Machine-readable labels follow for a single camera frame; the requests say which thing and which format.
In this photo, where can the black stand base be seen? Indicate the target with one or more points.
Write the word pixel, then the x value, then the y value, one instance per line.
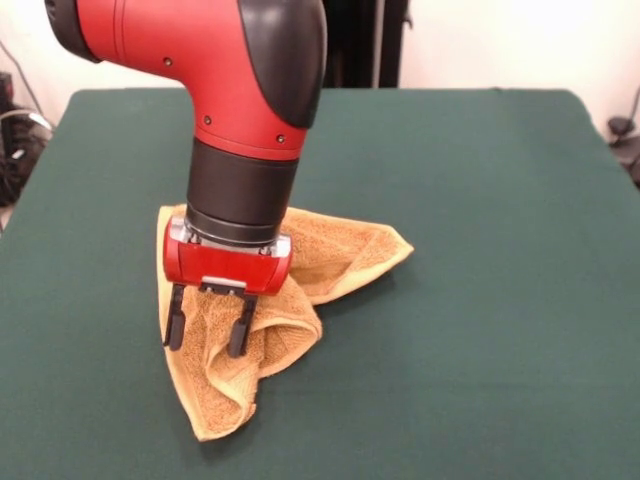
pixel 625 145

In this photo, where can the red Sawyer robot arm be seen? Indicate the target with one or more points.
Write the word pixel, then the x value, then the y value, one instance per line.
pixel 225 75

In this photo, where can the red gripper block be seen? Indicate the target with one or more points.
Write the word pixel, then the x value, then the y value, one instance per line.
pixel 225 270

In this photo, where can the dark green table cloth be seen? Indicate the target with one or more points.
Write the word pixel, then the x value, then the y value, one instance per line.
pixel 75 350

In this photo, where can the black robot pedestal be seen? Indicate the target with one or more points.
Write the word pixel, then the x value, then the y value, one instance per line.
pixel 350 45

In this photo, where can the tan terry towel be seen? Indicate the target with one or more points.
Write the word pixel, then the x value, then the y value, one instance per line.
pixel 220 400

